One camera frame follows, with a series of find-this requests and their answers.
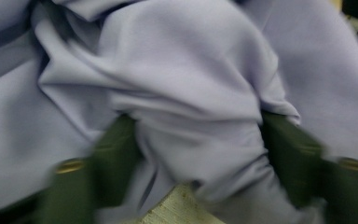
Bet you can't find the purple shirt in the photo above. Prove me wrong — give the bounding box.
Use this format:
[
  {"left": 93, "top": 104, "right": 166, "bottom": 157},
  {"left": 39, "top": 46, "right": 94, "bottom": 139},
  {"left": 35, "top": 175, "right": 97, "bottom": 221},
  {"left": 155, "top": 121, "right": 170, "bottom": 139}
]
[{"left": 0, "top": 0, "right": 358, "bottom": 224}]

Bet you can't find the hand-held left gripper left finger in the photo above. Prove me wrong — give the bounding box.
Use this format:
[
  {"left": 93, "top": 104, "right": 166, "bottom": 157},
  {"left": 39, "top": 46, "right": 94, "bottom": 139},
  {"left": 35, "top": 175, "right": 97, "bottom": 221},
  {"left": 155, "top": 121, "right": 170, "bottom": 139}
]
[{"left": 32, "top": 113, "right": 144, "bottom": 224}]

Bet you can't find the green woven basket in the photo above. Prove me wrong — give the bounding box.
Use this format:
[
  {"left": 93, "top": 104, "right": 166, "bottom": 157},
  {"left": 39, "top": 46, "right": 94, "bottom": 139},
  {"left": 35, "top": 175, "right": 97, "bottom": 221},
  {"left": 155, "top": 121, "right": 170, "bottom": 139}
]
[{"left": 119, "top": 182, "right": 227, "bottom": 224}]

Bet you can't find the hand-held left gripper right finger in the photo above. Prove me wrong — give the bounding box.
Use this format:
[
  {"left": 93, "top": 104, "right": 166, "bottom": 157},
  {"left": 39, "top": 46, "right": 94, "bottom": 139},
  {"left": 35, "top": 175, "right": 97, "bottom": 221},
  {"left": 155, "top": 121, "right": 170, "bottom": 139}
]
[{"left": 258, "top": 110, "right": 358, "bottom": 224}]

